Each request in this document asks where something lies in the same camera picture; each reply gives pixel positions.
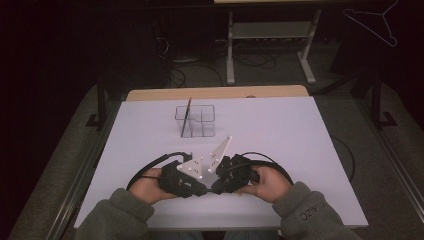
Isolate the black metal stand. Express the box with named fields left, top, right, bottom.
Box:
left=371, top=69, right=398, bottom=130

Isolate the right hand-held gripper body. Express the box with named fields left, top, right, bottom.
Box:
left=207, top=135, right=259, bottom=194

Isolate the black floor cable bundle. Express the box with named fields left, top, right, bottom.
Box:
left=166, top=53, right=278, bottom=88

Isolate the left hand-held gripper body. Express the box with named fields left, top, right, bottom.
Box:
left=157, top=153, right=205, bottom=198

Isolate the person's left hand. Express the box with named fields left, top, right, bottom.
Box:
left=129, top=167, right=178, bottom=205

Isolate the white clothes hanger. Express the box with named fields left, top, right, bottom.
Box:
left=343, top=0, right=399, bottom=48

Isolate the person's right hand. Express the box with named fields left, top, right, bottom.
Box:
left=238, top=165, right=294, bottom=204

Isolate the thin black floor cable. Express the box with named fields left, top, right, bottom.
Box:
left=329, top=134, right=356, bottom=184

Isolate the metal floor rail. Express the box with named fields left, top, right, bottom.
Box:
left=44, top=99, right=124, bottom=240
left=358, top=99, right=424, bottom=221

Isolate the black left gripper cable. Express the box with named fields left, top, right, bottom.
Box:
left=125, top=151, right=194, bottom=192

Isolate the white metal desk frame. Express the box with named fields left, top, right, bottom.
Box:
left=225, top=9, right=323, bottom=86

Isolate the makeup brush small tip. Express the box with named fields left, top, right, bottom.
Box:
left=180, top=96, right=193, bottom=138

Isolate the white board sheet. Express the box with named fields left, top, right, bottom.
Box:
left=73, top=96, right=369, bottom=231

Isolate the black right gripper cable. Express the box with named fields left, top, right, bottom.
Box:
left=239, top=151, right=295, bottom=186

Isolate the wooden table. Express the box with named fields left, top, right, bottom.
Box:
left=125, top=84, right=310, bottom=102

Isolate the clear plastic organizer box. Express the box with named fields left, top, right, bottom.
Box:
left=174, top=104, right=216, bottom=139

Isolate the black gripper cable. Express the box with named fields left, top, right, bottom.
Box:
left=125, top=151, right=194, bottom=192
left=239, top=151, right=295, bottom=186

